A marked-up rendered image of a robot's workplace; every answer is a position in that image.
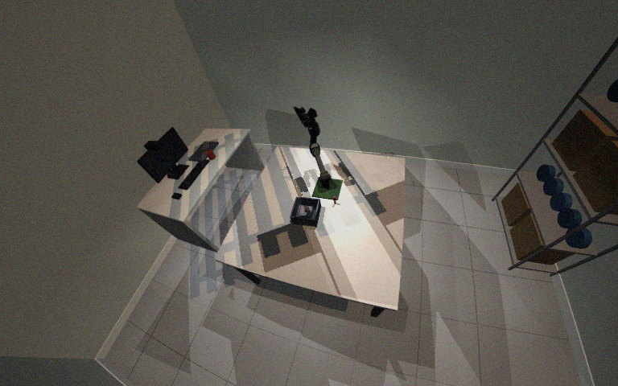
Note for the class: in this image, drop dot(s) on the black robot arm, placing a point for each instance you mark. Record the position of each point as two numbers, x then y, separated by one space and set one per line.
314 132

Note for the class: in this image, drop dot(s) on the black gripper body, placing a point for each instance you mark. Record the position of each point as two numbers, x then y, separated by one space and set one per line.
309 122

